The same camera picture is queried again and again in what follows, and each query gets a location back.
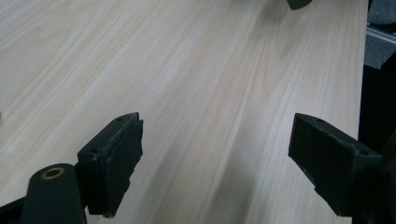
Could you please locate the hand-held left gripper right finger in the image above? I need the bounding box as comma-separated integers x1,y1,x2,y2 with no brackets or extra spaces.
288,112,384,217

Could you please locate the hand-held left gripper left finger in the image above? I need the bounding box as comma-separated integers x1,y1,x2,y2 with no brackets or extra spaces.
77,112,145,218

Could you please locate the dark rounded object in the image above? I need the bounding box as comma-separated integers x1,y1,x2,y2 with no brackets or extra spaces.
286,0,313,11

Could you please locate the grey metal frame rail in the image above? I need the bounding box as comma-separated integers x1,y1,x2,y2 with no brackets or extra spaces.
365,25,396,45

